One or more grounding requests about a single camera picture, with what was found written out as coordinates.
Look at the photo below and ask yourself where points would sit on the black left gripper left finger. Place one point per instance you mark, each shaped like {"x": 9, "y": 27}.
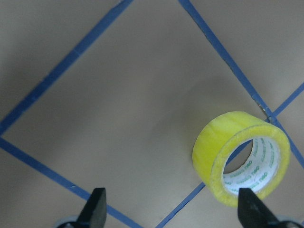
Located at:
{"x": 93, "y": 214}

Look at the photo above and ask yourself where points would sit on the yellow tape roll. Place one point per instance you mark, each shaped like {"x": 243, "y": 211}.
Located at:
{"x": 237, "y": 150}

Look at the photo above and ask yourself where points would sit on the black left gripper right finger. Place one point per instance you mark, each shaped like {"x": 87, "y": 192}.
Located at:
{"x": 253, "y": 213}

